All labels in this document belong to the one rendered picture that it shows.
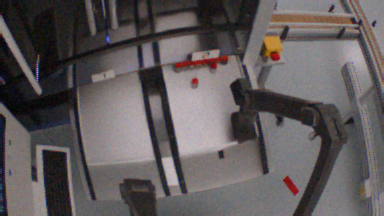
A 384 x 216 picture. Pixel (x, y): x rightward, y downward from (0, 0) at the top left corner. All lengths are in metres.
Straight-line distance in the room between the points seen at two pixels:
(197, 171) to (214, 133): 0.14
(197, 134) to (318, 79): 1.38
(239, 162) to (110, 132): 0.44
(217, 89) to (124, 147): 0.37
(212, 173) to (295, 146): 1.10
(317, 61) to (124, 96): 1.56
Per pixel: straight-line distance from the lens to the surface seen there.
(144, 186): 0.97
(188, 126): 1.52
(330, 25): 1.77
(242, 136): 1.40
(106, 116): 1.54
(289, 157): 2.48
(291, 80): 2.63
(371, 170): 2.14
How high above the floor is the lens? 2.33
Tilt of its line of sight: 71 degrees down
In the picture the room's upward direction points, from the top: 9 degrees clockwise
